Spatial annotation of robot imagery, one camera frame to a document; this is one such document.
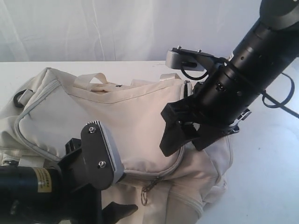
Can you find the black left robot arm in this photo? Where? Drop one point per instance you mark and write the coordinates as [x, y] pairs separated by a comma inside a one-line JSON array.
[[26, 194]]

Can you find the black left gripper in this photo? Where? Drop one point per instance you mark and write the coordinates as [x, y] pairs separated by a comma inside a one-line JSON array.
[[78, 201]]

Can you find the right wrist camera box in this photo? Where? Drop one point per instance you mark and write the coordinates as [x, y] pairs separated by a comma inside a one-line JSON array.
[[180, 58]]

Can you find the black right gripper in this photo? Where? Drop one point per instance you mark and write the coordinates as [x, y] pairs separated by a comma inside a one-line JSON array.
[[216, 105]]

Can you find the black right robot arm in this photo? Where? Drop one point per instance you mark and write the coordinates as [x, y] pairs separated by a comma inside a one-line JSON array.
[[268, 48]]

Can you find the cream fabric duffel bag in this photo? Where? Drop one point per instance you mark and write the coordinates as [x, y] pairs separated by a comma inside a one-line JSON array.
[[53, 107]]

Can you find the white backdrop curtain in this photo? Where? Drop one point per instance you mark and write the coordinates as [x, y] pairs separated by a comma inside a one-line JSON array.
[[120, 30]]

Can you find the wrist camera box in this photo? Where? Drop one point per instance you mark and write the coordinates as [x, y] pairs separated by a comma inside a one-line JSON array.
[[180, 58], [103, 165]]

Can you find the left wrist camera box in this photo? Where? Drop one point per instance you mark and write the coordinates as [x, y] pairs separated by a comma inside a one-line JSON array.
[[103, 165]]

